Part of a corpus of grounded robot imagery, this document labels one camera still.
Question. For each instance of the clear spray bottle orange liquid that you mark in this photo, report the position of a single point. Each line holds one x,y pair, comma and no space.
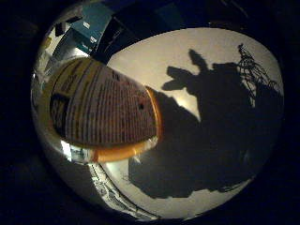
109,109

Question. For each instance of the dark cardboard box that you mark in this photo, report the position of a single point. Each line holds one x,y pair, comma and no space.
118,37

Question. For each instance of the blue cardboard box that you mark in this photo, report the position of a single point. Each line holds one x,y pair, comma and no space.
70,47

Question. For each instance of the teal cardboard box white label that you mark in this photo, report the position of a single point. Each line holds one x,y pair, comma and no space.
93,23

